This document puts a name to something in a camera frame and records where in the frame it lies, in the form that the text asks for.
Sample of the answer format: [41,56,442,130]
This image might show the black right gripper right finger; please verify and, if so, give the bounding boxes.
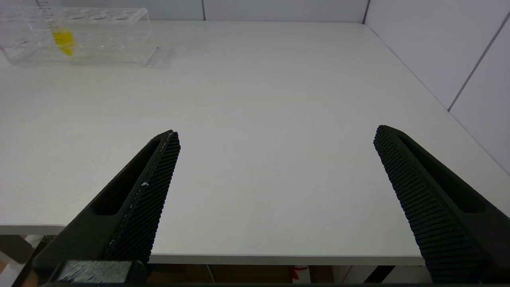
[373,125,510,283]

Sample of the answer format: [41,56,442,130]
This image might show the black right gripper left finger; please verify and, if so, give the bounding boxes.
[32,130,181,271]

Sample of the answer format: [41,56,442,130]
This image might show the clear acrylic test tube rack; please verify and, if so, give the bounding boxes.
[0,7,159,67]

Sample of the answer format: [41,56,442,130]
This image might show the test tube with yellow pigment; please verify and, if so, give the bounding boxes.
[38,0,76,57]

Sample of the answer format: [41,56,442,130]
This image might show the black table leg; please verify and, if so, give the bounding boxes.
[362,265,396,284]

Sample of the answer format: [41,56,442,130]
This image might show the grey table leg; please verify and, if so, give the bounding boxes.
[0,234,35,265]

